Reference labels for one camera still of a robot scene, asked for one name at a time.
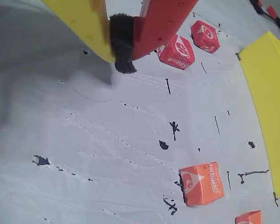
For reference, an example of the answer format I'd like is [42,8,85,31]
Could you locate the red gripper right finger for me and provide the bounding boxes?
[109,0,199,75]

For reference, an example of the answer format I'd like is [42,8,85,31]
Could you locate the orange candy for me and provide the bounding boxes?
[235,210,264,224]
[179,161,225,206]

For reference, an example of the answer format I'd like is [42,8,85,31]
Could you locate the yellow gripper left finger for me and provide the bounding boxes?
[41,0,116,63]

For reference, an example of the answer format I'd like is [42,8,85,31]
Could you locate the red candy circle logo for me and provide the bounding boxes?
[190,20,220,54]

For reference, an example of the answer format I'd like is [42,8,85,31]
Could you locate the black cord with red clips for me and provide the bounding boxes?
[249,0,280,39]

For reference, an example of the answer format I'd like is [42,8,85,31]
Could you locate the yellow three-compartment box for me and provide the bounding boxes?
[238,31,280,199]

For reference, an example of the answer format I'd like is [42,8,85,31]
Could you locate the red candy drop logo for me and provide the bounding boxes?
[156,34,196,70]

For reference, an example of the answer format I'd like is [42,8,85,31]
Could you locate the white plastic table cover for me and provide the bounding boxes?
[0,0,280,224]

